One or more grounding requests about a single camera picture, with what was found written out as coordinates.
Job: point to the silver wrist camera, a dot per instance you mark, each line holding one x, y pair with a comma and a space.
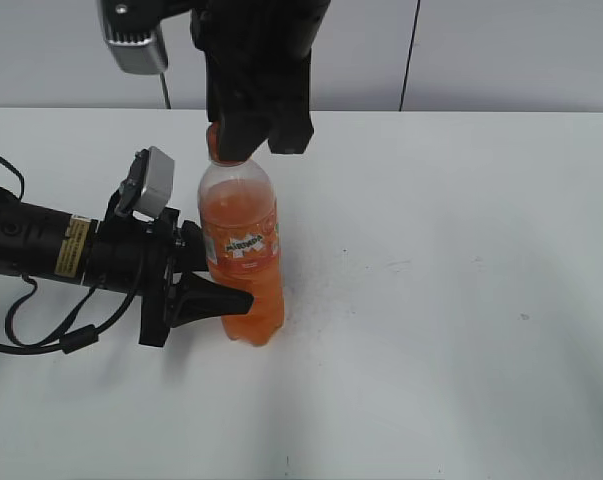
148, 185
131, 30

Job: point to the orange Mirinda soda bottle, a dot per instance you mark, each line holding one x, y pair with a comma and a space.
238, 213

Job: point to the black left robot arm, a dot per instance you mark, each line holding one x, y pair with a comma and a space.
37, 242

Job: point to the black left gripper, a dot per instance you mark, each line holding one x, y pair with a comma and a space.
133, 257

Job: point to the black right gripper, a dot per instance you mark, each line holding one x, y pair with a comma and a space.
240, 41

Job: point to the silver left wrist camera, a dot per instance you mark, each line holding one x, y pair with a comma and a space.
148, 185

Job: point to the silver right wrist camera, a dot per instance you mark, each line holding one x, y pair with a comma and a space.
131, 30

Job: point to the orange bottle cap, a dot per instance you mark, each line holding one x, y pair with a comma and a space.
212, 142

